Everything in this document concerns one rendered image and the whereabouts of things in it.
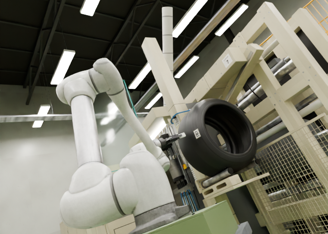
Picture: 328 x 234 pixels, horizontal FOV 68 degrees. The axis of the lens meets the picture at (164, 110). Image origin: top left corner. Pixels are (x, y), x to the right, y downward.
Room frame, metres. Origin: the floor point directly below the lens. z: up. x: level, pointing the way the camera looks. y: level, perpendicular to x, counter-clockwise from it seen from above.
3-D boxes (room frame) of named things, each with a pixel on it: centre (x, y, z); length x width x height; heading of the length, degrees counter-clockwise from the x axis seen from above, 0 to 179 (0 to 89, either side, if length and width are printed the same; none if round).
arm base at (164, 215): (0.91, 0.14, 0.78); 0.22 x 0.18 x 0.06; 70
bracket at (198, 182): (2.11, -0.19, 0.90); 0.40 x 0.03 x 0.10; 124
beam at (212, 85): (2.02, -0.60, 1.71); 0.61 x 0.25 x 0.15; 34
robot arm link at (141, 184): (0.92, 0.17, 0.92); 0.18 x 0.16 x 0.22; 92
